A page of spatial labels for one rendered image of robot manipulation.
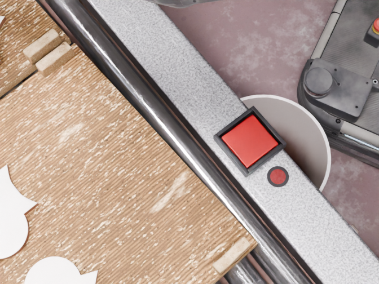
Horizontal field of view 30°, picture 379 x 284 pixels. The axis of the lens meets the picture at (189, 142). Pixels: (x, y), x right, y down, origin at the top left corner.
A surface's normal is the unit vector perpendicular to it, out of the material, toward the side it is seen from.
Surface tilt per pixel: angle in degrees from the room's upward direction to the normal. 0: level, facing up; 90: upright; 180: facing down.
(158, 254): 0
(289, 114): 87
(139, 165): 0
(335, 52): 0
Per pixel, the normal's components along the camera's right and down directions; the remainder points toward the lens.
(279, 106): -0.29, 0.89
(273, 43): -0.03, -0.31
